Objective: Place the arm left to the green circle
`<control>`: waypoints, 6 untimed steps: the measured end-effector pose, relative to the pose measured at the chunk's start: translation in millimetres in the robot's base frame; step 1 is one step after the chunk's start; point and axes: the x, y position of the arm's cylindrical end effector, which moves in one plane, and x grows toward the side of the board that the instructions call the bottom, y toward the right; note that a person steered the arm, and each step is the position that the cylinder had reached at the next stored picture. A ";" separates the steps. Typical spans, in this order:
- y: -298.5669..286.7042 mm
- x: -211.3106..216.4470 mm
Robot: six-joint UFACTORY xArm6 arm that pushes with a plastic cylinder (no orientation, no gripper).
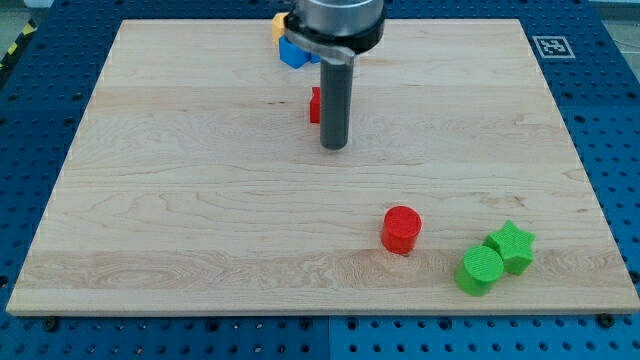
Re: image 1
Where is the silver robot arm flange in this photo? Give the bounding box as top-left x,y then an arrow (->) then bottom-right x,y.
284,0 -> 385,65

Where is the red block behind rod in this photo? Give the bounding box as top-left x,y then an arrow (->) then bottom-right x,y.
309,86 -> 321,124

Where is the red cylinder block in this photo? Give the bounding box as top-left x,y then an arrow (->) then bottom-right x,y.
381,206 -> 422,255

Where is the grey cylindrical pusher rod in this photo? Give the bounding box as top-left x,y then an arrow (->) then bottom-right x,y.
320,59 -> 353,150

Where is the light wooden board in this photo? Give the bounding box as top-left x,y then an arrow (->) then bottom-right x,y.
7,19 -> 639,316

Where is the blue block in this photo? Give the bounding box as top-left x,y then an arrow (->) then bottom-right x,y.
278,36 -> 321,69

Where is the yellow block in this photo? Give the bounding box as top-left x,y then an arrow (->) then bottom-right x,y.
271,12 -> 288,47

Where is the green cylinder block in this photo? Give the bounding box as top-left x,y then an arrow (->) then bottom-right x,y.
454,245 -> 504,297

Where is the green star block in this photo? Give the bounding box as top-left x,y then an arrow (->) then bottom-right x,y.
483,220 -> 536,275

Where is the white fiducial marker tag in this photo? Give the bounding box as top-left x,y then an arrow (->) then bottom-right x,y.
532,35 -> 575,59

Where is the black bolt front left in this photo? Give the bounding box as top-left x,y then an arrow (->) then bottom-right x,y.
43,317 -> 59,332

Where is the black bolt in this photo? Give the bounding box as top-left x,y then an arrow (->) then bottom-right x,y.
43,317 -> 59,332
596,313 -> 616,329

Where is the black bolt front right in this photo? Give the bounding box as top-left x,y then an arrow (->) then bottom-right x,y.
596,313 -> 616,329

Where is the yellow black hazard tape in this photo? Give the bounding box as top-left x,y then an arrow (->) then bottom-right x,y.
1,17 -> 38,73

